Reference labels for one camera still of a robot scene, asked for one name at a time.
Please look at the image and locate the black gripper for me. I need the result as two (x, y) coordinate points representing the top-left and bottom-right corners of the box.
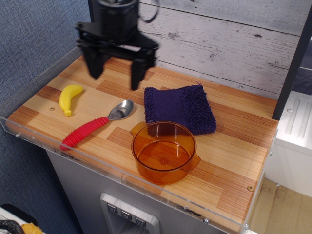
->
(76, 0), (158, 91)

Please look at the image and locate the right dark vertical post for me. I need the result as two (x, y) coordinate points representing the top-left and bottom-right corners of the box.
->
(272, 6), (312, 120)

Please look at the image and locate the left dark vertical post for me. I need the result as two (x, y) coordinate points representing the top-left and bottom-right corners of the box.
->
(87, 0), (115, 66)

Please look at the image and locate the white ridged side appliance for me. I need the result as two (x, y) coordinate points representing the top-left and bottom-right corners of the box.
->
(265, 91), (312, 197)

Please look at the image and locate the black sleeved cable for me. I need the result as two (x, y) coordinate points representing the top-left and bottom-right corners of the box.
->
(0, 219), (26, 234)

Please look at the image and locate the dark vertical post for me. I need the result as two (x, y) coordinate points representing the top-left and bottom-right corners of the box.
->
(272, 6), (312, 120)
(87, 0), (115, 66)

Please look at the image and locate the silver dispenser panel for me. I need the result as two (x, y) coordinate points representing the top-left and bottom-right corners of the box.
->
(100, 193), (160, 234)

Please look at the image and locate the yellow tape piece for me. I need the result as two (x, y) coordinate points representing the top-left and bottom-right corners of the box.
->
(21, 223), (44, 234)

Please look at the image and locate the orange transparent pot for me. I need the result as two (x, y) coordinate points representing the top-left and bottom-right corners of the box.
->
(131, 121), (201, 185)

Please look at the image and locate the grey cabinet front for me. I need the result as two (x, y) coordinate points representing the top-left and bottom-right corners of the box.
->
(48, 152), (223, 234)

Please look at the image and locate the yellow toy banana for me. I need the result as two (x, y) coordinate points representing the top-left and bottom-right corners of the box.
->
(58, 84), (83, 117)

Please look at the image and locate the purple folded towel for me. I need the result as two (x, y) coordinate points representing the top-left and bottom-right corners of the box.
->
(144, 84), (217, 135)

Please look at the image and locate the red handled metal spoon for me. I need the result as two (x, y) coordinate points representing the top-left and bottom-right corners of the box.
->
(60, 100), (134, 151)

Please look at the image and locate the clear acrylic table guard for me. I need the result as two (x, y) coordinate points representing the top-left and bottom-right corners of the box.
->
(0, 34), (280, 234)

